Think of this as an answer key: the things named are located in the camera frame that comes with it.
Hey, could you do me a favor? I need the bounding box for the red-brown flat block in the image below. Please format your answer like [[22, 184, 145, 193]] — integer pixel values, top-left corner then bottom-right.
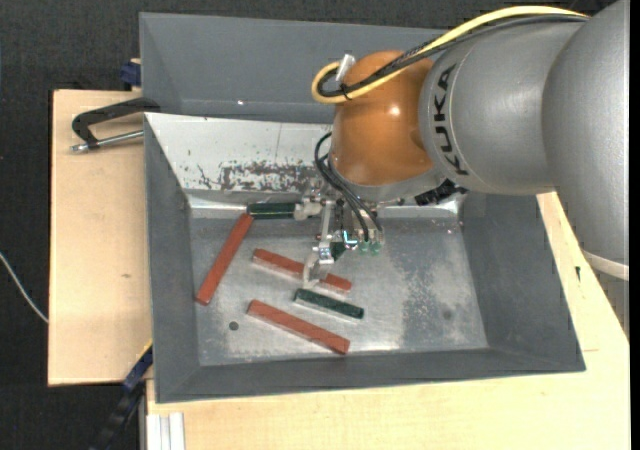
[[245, 299, 352, 356], [250, 247, 353, 296], [194, 212, 255, 307]]

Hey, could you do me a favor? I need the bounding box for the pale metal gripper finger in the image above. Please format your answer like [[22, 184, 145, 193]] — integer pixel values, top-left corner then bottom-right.
[[302, 243, 335, 289], [293, 198, 322, 222]]

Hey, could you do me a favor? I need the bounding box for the dark green flat block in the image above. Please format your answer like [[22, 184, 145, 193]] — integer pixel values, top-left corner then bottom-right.
[[245, 201, 298, 221], [292, 287, 366, 323]]

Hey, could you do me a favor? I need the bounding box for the grey metal bin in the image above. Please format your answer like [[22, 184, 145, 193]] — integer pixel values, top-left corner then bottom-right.
[[138, 11, 587, 404]]

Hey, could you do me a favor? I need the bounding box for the pale wood flat board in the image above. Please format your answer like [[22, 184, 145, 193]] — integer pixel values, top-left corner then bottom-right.
[[47, 89, 154, 387]]

